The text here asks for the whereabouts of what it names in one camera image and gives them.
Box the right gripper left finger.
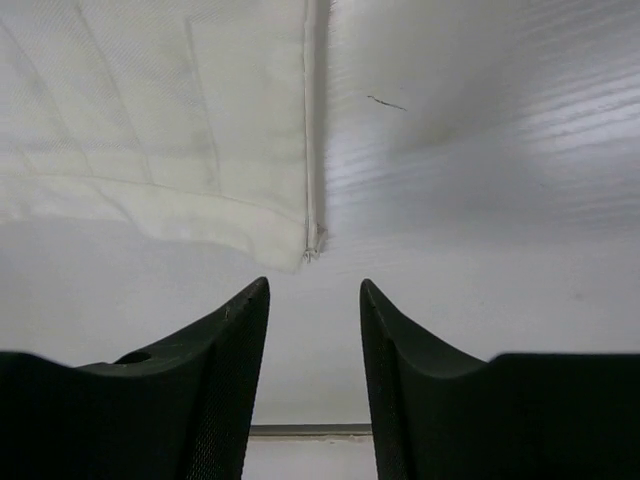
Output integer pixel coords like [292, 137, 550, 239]
[1, 278, 270, 479]

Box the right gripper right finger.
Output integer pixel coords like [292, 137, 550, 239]
[359, 280, 639, 479]

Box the white fabric skirt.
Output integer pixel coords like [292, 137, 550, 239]
[1, 1, 325, 272]

